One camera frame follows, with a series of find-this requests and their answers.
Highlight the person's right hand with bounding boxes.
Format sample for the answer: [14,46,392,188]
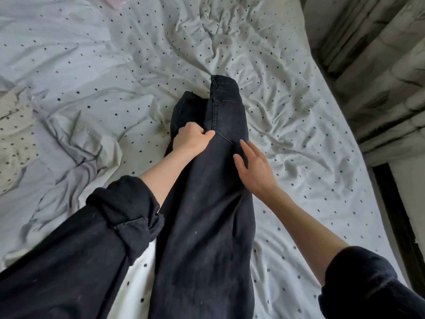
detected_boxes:
[232,139,280,200]

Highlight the person's left hand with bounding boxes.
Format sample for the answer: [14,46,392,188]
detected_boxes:
[171,121,216,160]

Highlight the cream polka dot pants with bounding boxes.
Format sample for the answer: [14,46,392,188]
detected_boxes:
[0,86,37,193]

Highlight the person's right forearm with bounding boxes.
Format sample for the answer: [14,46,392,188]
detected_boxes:
[266,188,425,319]

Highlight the white dotted bed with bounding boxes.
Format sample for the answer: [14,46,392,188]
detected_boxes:
[0,0,406,319]

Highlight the pink pillow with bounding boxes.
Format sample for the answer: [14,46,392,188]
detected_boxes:
[100,0,134,9]

